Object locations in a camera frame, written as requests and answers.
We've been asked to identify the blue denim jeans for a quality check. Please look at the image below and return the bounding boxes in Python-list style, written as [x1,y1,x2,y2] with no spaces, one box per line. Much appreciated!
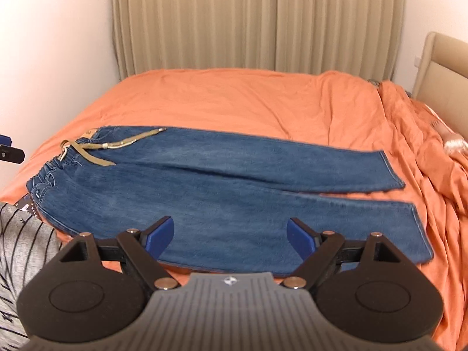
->
[26,126,433,276]

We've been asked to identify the orange bed sheet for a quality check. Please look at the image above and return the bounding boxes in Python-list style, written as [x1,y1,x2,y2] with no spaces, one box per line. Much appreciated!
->
[1,69,467,350]

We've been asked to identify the beige pleated curtain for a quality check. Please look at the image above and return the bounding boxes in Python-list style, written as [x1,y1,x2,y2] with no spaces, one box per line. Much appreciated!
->
[112,0,405,80]

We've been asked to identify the beige padded headboard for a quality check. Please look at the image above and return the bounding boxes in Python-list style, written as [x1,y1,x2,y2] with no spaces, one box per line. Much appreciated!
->
[412,32,468,137]

